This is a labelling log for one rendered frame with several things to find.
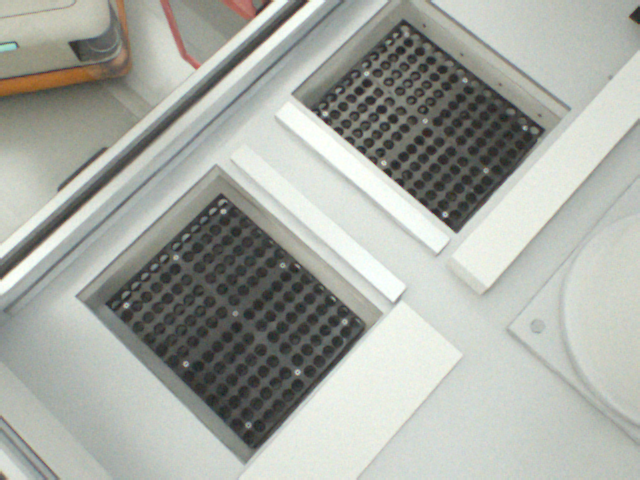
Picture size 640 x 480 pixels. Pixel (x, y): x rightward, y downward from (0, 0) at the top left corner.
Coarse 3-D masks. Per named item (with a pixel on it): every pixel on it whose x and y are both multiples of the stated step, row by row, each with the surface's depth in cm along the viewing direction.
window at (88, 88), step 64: (0, 0) 41; (64, 0) 45; (128, 0) 50; (192, 0) 56; (256, 0) 64; (0, 64) 45; (64, 64) 49; (128, 64) 55; (192, 64) 63; (0, 128) 49; (64, 128) 55; (128, 128) 62; (0, 192) 54; (64, 192) 61; (0, 256) 60
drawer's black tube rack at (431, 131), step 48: (432, 48) 80; (384, 96) 78; (432, 96) 78; (480, 96) 78; (384, 144) 79; (432, 144) 76; (480, 144) 80; (528, 144) 76; (432, 192) 75; (480, 192) 78
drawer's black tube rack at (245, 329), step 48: (240, 240) 73; (144, 288) 71; (192, 288) 71; (240, 288) 74; (288, 288) 71; (144, 336) 70; (192, 336) 70; (240, 336) 70; (288, 336) 70; (336, 336) 70; (192, 384) 68; (240, 384) 68; (288, 384) 69; (240, 432) 67
